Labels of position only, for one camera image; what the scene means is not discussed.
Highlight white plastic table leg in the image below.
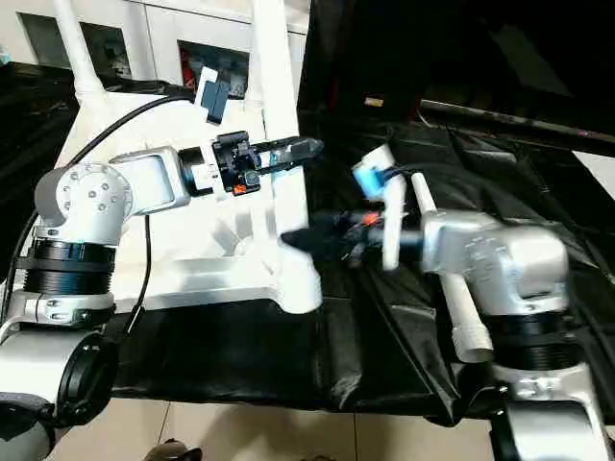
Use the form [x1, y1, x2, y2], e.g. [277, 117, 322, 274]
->
[244, 42, 266, 116]
[51, 0, 106, 101]
[410, 173, 495, 364]
[250, 0, 324, 314]

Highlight white plastic table top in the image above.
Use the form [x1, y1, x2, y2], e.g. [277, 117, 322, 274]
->
[47, 88, 324, 316]

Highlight black mat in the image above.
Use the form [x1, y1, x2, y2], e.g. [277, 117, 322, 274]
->
[0, 61, 615, 426]

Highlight white cabinet with glass doors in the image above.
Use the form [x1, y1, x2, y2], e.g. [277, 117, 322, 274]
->
[0, 0, 309, 102]

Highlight black backdrop cloth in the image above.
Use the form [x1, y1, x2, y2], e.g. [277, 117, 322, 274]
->
[297, 0, 615, 150]

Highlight white paper sheet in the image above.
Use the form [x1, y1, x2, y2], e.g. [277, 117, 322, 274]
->
[571, 151, 615, 203]

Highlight grey robot torso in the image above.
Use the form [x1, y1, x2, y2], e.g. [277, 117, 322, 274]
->
[143, 439, 204, 461]

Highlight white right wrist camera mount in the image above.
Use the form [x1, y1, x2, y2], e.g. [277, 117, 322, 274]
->
[352, 143, 410, 273]

